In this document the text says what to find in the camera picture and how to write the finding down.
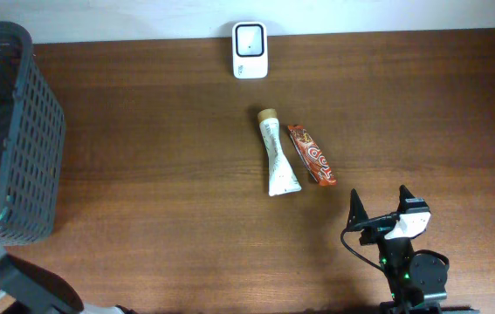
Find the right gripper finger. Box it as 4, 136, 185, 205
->
346, 188, 369, 231
397, 185, 415, 213

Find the orange-brown chocolate bar wrapper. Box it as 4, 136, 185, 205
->
287, 125, 337, 187

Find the white tube with brown cap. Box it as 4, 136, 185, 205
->
257, 108, 302, 196

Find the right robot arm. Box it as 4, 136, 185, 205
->
340, 186, 450, 313

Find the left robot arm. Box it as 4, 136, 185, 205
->
0, 243, 131, 314

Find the white barcode scanner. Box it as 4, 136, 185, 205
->
231, 21, 269, 79

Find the grey plastic mesh basket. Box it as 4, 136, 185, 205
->
0, 22, 66, 246

